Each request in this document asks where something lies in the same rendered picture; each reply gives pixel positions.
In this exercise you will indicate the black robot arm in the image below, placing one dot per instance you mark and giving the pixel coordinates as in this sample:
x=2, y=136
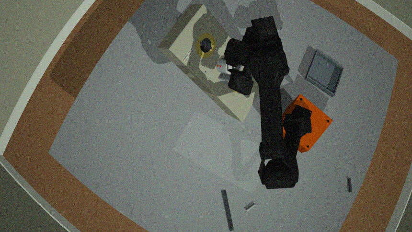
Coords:
x=268, y=64

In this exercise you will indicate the white cylinder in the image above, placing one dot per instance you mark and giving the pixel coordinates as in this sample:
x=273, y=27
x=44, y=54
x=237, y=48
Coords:
x=221, y=66

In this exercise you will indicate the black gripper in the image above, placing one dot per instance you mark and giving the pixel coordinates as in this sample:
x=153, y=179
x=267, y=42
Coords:
x=241, y=81

